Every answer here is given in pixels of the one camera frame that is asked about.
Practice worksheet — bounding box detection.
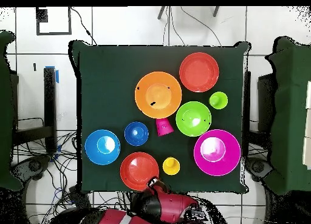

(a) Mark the raspberry red cup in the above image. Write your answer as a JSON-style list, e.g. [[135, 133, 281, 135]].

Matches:
[[155, 118, 175, 137]]

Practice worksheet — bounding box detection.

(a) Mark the green clothed side table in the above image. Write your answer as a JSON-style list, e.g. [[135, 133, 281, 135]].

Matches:
[[264, 36, 311, 196], [0, 30, 24, 191]]

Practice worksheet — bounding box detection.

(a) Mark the green bowl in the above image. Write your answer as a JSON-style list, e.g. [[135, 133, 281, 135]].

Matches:
[[175, 101, 212, 138]]

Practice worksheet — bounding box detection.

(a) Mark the black floor cable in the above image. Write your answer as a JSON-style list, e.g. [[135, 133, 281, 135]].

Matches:
[[179, 6, 222, 47], [70, 6, 98, 46]]

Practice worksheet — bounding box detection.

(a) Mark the tangle of floor cables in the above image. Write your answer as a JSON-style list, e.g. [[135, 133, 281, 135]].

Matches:
[[10, 131, 132, 224]]

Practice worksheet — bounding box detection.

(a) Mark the black power brick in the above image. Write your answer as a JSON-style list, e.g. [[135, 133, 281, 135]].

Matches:
[[69, 185, 93, 210]]

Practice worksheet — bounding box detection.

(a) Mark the yellow cup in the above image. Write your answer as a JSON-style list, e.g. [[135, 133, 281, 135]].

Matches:
[[162, 156, 181, 176]]

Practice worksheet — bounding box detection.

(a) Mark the light blue bowl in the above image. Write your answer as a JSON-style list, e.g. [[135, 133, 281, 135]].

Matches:
[[84, 129, 121, 166]]

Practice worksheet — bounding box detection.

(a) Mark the dark green table cloth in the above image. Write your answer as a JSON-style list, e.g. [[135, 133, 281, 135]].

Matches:
[[69, 39, 251, 194]]

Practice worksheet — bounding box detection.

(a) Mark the large orange bowl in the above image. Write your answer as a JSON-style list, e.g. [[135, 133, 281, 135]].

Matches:
[[134, 71, 183, 120]]

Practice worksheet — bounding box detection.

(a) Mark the small dark blue bowl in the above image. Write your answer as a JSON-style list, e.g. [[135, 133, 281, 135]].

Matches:
[[124, 121, 149, 147]]

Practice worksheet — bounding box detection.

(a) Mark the white box stack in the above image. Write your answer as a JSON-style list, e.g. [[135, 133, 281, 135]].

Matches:
[[302, 80, 311, 171]]

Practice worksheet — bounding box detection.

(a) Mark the black square floor frame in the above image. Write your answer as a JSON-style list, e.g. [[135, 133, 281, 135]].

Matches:
[[35, 6, 73, 36]]

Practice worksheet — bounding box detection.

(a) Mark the large pink bowl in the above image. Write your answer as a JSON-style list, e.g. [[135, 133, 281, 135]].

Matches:
[[193, 129, 242, 177]]

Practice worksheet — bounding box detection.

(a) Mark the black pedestal foot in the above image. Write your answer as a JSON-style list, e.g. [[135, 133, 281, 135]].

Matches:
[[245, 157, 273, 182], [10, 155, 52, 183]]

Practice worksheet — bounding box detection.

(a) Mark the light green cup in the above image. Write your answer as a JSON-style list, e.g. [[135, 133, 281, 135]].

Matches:
[[208, 91, 228, 110]]

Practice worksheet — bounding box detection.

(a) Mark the red-orange bowl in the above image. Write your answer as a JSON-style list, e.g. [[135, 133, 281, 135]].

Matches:
[[179, 52, 220, 93], [120, 151, 160, 191]]

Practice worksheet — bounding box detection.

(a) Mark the blue tape strip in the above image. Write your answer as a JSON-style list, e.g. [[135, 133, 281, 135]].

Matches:
[[44, 65, 60, 84]]

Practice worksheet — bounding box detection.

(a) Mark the black metal stand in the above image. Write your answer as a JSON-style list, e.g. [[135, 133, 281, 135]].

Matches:
[[9, 67, 58, 154]]

